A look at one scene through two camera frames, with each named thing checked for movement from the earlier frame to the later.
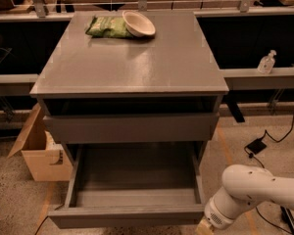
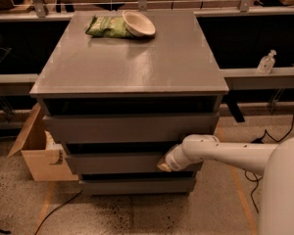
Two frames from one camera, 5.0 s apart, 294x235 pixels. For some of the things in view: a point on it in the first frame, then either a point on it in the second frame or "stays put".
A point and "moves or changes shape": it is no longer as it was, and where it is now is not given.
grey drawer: [132, 185] moves or changes shape
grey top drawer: [132, 128] stays put
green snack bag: [109, 26] stays put
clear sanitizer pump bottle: [267, 63] stays put
